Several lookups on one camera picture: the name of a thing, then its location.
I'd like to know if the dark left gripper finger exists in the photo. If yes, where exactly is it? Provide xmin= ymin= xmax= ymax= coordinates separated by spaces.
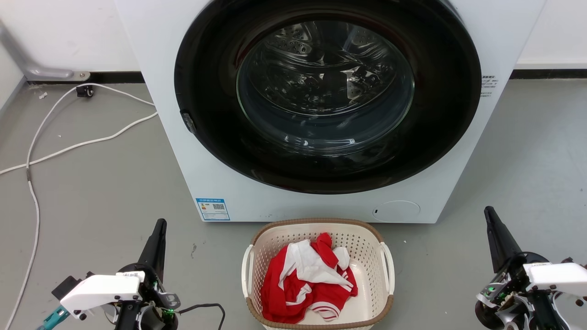
xmin=152 ymin=219 xmax=167 ymax=281
xmin=138 ymin=219 xmax=161 ymax=275

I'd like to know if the cream perforated laundry basket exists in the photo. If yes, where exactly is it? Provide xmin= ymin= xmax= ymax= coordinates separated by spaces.
xmin=242 ymin=218 xmax=395 ymax=330

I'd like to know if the teal connector piece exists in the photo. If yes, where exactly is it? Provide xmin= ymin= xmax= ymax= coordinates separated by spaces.
xmin=38 ymin=306 xmax=70 ymax=330

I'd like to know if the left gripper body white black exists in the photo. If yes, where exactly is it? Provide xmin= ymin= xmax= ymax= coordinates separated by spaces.
xmin=51 ymin=264 xmax=181 ymax=321

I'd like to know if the white front-load washing machine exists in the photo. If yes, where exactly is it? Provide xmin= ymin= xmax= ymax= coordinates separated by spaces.
xmin=115 ymin=0 xmax=548 ymax=224

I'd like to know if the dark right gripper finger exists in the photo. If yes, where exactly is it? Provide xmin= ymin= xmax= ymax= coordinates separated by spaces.
xmin=488 ymin=206 xmax=523 ymax=264
xmin=484 ymin=207 xmax=509 ymax=274

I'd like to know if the blue energy label sticker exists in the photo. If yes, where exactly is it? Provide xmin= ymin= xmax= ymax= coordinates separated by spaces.
xmin=196 ymin=198 xmax=231 ymax=221

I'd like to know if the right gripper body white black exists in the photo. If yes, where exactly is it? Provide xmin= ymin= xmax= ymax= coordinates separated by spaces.
xmin=475 ymin=251 xmax=587 ymax=317

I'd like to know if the round white filter cover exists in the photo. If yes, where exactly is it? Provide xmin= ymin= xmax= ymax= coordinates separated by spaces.
xmin=372 ymin=200 xmax=421 ymax=223

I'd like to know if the black round washer door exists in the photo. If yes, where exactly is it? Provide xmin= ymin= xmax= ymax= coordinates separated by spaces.
xmin=174 ymin=0 xmax=482 ymax=195

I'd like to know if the white power cable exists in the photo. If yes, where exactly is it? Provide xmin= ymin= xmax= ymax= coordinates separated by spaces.
xmin=0 ymin=111 xmax=159 ymax=176
xmin=4 ymin=83 xmax=156 ymax=330

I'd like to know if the small grey text sticker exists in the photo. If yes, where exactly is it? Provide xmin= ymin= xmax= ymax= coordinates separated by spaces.
xmin=480 ymin=76 xmax=500 ymax=98

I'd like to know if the dark washer door latch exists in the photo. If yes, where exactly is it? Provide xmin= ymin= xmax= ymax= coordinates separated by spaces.
xmin=180 ymin=110 xmax=198 ymax=136

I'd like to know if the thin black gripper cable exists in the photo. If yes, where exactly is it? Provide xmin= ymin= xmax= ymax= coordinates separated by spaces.
xmin=177 ymin=303 xmax=226 ymax=330

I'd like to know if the red and white garment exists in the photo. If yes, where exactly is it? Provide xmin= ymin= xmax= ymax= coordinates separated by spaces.
xmin=260 ymin=232 xmax=359 ymax=324

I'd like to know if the grey metal floor pipe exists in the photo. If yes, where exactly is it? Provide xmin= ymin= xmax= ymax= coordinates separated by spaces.
xmin=0 ymin=21 xmax=91 ymax=82

